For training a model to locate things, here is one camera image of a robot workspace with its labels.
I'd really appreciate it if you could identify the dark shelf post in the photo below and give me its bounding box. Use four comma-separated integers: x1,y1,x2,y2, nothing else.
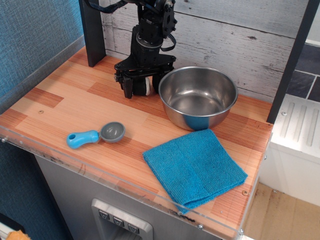
78,0,106,67
266,0,320,124

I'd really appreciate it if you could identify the clear acrylic edge guard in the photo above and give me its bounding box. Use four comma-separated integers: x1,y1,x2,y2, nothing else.
0,127,242,240

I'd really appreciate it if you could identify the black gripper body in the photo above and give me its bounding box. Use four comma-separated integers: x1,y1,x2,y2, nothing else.
114,39,176,83

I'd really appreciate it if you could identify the blue microfiber cloth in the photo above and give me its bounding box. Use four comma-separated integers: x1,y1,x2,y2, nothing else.
142,129,248,214

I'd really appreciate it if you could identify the silver metal bowl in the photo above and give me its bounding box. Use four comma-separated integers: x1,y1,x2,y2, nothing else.
158,66,238,131

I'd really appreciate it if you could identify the dark right shelf post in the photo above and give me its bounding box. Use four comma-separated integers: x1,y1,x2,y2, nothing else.
266,0,320,124

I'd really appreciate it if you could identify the white ribbed side unit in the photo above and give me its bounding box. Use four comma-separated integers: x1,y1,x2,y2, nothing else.
259,94,320,206

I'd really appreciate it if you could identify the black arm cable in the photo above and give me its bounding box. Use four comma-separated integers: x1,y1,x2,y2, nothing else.
84,0,128,14

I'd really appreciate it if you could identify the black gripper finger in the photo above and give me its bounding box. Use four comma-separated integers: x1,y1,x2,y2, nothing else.
152,74,165,94
120,77,133,99

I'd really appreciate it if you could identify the dark left shelf post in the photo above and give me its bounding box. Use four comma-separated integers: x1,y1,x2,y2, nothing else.
78,0,106,67

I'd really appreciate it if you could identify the silver dispenser button panel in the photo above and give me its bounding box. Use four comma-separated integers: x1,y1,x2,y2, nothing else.
91,198,154,240

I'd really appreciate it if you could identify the blue grey toy scoop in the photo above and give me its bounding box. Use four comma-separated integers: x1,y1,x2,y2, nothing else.
66,121,126,149

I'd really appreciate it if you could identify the plush sushi roll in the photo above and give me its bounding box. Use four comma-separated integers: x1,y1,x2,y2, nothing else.
132,77,151,96

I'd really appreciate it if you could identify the grey toy kitchen cabinet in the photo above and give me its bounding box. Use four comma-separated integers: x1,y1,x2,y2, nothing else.
35,156,217,240

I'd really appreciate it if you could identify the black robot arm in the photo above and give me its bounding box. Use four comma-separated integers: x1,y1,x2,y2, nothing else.
114,0,177,99

